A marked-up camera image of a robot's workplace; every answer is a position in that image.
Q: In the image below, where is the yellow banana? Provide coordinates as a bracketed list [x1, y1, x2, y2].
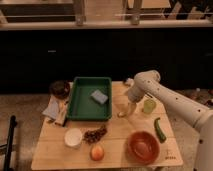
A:
[117, 112, 127, 118]

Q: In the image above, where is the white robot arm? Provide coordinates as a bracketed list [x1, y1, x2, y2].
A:
[127, 70, 213, 171]

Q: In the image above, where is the red bowl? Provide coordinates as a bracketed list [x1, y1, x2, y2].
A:
[126, 131, 160, 165]

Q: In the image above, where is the dark brown bowl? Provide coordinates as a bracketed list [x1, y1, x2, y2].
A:
[49, 80, 70, 99]

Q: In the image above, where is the light green cup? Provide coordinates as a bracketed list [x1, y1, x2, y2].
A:
[143, 99, 156, 114]

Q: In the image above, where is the blue-grey sponge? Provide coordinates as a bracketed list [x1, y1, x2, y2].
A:
[91, 90, 108, 104]

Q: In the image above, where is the green cucumber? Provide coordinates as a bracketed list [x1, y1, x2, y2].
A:
[154, 118, 166, 143]

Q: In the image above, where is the bunch of dark grapes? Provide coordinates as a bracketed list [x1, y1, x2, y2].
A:
[84, 125, 107, 144]

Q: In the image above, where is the green plastic tray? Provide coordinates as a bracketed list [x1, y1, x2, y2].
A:
[67, 77, 112, 121]

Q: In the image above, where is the orange apple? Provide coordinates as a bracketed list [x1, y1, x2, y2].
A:
[90, 145, 104, 161]

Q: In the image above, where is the white cup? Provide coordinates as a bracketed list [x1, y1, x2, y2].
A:
[64, 128, 83, 148]

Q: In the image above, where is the wooden block tool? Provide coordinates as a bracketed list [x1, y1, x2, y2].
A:
[55, 101, 68, 126]

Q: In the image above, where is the grey folded cloth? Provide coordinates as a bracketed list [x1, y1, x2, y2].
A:
[42, 97, 59, 119]

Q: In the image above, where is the black stand at left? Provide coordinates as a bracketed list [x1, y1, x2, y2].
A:
[1, 115, 17, 171]

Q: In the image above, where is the dish brush with handle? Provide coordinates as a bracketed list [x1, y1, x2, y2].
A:
[124, 78, 134, 87]

